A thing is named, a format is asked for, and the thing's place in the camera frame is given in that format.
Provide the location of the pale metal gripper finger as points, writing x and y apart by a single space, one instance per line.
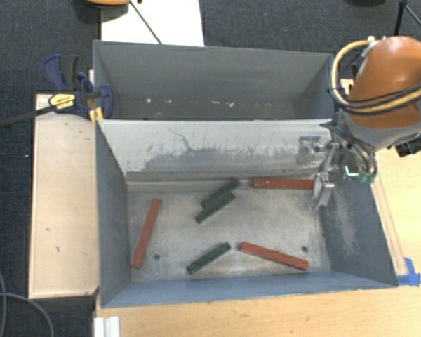
322 188
307 149

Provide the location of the red-brown flat block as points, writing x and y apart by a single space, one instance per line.
282 183
273 255
147 232

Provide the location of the dark green flat block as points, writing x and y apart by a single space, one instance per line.
214 208
221 191
208 257

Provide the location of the grey metal bin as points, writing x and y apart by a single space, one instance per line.
210 83

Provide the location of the pale wood flat board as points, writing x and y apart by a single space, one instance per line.
65 205

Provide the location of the black cylinder on white bracket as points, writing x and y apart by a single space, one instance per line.
412 145

